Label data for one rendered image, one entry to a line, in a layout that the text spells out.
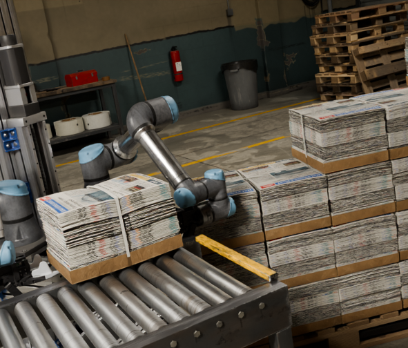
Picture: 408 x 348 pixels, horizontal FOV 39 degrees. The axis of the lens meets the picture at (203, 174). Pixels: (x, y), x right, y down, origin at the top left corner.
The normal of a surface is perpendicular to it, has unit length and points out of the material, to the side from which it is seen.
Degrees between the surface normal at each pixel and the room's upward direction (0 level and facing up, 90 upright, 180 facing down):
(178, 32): 90
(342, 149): 90
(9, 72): 90
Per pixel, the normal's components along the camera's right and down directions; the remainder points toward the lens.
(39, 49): 0.48, 0.15
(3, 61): -0.44, 0.30
